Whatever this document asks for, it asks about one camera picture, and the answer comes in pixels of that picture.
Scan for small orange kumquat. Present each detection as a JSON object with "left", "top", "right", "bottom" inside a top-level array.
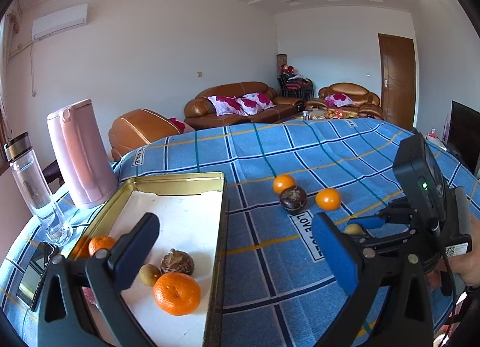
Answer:
[
  {"left": 315, "top": 188, "right": 342, "bottom": 211},
  {"left": 272, "top": 175, "right": 296, "bottom": 194}
]

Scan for dark round stool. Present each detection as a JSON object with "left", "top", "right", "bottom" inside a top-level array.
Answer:
[{"left": 42, "top": 160, "right": 64, "bottom": 193}]

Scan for floral pillow on armchair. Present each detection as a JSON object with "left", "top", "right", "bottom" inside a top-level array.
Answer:
[{"left": 325, "top": 93, "right": 356, "bottom": 108}]

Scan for large orange mandarin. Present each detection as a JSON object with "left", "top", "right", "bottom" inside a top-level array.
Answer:
[{"left": 152, "top": 272, "right": 202, "bottom": 316}]

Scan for white floral pillow left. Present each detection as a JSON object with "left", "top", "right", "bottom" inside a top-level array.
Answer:
[{"left": 208, "top": 96, "right": 247, "bottom": 116}]

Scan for brown leather armchair far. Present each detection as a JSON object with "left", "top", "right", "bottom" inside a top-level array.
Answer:
[{"left": 305, "top": 83, "right": 383, "bottom": 119}]

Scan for brown leather armchair near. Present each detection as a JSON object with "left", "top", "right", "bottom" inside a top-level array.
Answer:
[{"left": 108, "top": 108, "right": 194, "bottom": 161}]

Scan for stacked chairs in corner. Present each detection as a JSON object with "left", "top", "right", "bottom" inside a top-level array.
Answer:
[{"left": 277, "top": 64, "right": 314, "bottom": 100}]

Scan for gold metal tray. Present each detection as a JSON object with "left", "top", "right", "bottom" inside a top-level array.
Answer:
[{"left": 68, "top": 172, "right": 228, "bottom": 346}]

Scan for white wall air conditioner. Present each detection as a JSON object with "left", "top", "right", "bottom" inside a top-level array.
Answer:
[{"left": 32, "top": 4, "right": 88, "bottom": 42}]

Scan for pink electric kettle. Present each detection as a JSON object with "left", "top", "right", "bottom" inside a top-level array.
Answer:
[{"left": 47, "top": 99, "right": 117, "bottom": 209}]

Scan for clear glass water bottle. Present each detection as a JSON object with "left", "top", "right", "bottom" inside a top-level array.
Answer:
[{"left": 4, "top": 132, "right": 72, "bottom": 247}]

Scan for white floral pillow right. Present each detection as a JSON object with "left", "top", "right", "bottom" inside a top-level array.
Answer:
[{"left": 236, "top": 92, "right": 275, "bottom": 115}]

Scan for blue plaid tablecloth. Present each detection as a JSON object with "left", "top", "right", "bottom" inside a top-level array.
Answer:
[{"left": 0, "top": 117, "right": 478, "bottom": 347}]

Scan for white floral pillow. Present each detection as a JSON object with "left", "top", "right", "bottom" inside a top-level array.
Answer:
[
  {"left": 208, "top": 96, "right": 247, "bottom": 116},
  {"left": 236, "top": 92, "right": 275, "bottom": 115}
]

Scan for brown wooden door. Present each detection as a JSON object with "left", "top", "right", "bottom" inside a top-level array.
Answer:
[{"left": 378, "top": 34, "right": 416, "bottom": 130}]

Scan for coffee table with snacks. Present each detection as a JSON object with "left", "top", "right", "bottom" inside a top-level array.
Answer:
[{"left": 294, "top": 109, "right": 358, "bottom": 120}]

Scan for black smartphone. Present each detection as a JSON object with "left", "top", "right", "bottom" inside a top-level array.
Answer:
[{"left": 16, "top": 242, "right": 58, "bottom": 311}]

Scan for black television screen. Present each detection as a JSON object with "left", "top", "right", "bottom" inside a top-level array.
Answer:
[{"left": 448, "top": 100, "right": 480, "bottom": 176}]

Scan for beige window curtain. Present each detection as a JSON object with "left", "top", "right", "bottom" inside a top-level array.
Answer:
[{"left": 6, "top": 0, "right": 22, "bottom": 35}]

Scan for dark purple mangosteen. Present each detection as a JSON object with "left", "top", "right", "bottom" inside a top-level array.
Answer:
[{"left": 279, "top": 186, "right": 308, "bottom": 214}]

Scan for brown leather armchair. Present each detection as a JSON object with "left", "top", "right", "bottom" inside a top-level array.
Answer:
[
  {"left": 108, "top": 108, "right": 194, "bottom": 161},
  {"left": 305, "top": 83, "right": 383, "bottom": 119}
]

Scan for reddish brown passion fruit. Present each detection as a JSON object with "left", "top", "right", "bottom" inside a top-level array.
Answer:
[{"left": 160, "top": 248, "right": 195, "bottom": 275}]

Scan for brown leather three-seat sofa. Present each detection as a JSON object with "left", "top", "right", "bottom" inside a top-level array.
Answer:
[{"left": 184, "top": 82, "right": 304, "bottom": 130}]

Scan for yellowish brown longan fruit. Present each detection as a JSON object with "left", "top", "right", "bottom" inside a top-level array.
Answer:
[{"left": 138, "top": 264, "right": 162, "bottom": 287}]

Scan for person's right hand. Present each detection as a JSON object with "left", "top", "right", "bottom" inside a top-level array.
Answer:
[{"left": 448, "top": 215, "right": 480, "bottom": 288}]

